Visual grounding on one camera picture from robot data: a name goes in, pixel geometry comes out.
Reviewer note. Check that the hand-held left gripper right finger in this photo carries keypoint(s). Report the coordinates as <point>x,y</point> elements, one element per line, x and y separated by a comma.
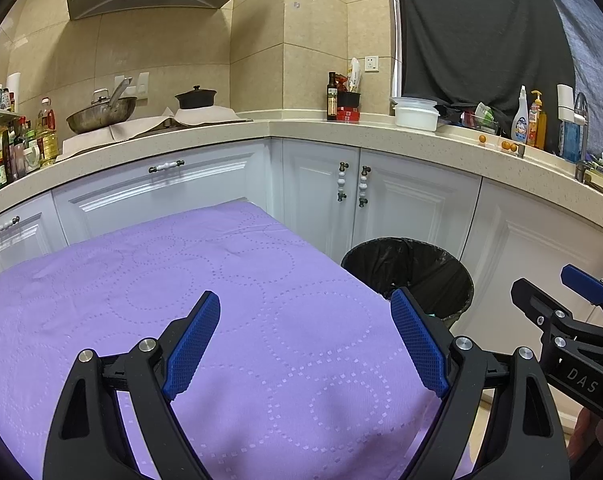
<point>421,345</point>

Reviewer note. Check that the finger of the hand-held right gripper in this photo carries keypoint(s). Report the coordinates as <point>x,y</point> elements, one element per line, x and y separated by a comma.
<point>531,297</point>
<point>584,282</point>

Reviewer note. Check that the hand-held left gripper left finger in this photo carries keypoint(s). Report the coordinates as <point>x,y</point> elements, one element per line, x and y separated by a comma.
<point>194,345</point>

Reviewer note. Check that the black lined trash bin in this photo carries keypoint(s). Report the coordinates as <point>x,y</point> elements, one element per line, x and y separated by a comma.
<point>421,270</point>

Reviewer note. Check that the person's right hand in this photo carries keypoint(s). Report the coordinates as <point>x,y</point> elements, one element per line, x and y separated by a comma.
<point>577,427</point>

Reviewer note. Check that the purple tablecloth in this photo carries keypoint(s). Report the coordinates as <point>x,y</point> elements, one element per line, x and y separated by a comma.
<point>281,285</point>

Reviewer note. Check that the steel faucet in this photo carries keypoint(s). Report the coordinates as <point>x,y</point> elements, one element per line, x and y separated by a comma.
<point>580,170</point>

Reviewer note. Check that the blue container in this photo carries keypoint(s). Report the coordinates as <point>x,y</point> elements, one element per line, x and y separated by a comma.
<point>570,142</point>

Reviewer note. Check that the orange dish soap bottle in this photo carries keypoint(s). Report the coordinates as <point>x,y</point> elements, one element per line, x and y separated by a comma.
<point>539,127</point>

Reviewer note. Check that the white spray bottle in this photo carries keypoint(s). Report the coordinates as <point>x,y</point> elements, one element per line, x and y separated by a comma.
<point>521,122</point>

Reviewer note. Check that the white water purifier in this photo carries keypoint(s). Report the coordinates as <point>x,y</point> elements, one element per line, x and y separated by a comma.
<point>566,102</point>

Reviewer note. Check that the green white packet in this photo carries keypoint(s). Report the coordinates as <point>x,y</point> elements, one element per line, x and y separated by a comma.
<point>486,115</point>

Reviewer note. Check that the white plastic container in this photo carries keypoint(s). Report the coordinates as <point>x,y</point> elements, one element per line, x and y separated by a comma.
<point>414,102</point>
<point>416,119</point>

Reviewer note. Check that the beige stone countertop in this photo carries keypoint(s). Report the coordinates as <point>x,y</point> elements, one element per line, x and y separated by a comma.
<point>381,135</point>

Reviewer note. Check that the grey blue cloth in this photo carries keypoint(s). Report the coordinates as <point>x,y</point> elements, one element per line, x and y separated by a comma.
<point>599,60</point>

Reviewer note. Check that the red box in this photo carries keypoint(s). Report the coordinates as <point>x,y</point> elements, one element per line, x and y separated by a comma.
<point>349,114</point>

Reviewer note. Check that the black lidded pot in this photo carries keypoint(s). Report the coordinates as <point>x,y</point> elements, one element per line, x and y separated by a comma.
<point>196,99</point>

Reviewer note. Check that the steel wok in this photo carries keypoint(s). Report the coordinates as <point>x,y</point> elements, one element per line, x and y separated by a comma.
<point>98,117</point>

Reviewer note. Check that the large yellow oil bottle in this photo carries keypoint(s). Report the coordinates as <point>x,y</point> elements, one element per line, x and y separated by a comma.
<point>46,142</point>

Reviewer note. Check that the black holder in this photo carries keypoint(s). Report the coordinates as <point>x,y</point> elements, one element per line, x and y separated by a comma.
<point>354,99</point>

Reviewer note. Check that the dark olive oil bottle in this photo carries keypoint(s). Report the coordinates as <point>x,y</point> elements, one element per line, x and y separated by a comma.
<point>332,100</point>

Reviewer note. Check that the cluster of condiment bottles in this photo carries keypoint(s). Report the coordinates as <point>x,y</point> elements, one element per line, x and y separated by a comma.
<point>6,160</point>

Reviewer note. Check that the black cloth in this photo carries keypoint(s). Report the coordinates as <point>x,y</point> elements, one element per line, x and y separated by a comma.
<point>481,35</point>

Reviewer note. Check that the red packet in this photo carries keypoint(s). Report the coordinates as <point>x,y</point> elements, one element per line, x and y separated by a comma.
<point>342,82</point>

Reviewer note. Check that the white bag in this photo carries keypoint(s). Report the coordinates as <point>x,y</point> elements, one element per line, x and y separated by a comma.
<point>355,75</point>

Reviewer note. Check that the white paper towel roll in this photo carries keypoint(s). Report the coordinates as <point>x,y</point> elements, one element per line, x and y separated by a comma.
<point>13,91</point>

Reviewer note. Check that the white double wall socket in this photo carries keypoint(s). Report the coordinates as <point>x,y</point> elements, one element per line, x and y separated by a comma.
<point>142,84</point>

